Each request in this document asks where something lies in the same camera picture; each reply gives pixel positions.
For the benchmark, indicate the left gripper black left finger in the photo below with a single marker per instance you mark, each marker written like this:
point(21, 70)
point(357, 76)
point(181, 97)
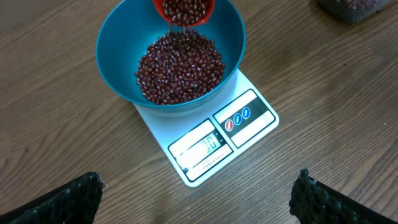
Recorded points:
point(75, 202)

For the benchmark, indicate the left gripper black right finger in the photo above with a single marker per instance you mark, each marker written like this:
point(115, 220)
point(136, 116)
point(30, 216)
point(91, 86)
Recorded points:
point(313, 202)

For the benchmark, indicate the red measuring scoop blue handle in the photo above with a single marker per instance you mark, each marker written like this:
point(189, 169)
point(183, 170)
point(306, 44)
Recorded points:
point(159, 10)

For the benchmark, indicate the white kitchen scale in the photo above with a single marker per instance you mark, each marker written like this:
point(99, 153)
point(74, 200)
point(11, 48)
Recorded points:
point(200, 142)

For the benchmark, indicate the red beans in bowl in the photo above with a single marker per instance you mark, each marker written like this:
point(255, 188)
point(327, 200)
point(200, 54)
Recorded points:
point(178, 67)

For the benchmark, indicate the blue bowl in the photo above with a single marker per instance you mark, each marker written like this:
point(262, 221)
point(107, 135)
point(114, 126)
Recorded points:
point(134, 24)

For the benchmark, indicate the red beans in scoop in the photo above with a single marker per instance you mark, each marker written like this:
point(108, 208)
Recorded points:
point(185, 12)

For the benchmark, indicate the clear plastic container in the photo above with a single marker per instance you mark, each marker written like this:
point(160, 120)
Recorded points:
point(351, 16)

